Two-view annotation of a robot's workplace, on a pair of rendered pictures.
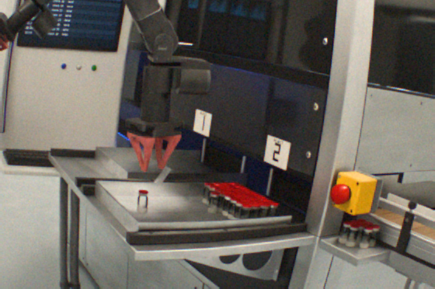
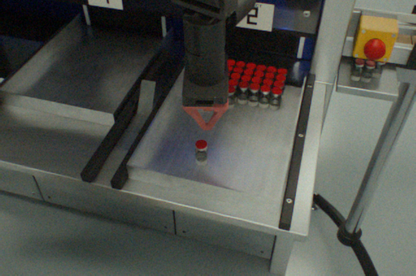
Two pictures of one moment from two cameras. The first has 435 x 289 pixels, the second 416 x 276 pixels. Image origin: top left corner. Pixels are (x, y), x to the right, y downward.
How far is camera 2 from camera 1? 85 cm
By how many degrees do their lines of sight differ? 50
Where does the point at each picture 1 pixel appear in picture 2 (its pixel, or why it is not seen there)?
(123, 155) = (26, 75)
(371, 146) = not seen: outside the picture
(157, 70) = (220, 24)
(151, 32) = not seen: outside the picture
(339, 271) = not seen: hidden behind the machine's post
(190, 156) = (75, 25)
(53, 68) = not seen: outside the picture
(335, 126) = not seen: outside the picture
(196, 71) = not seen: outside the picture
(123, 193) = (145, 147)
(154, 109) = (220, 69)
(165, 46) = not seen: outside the picture
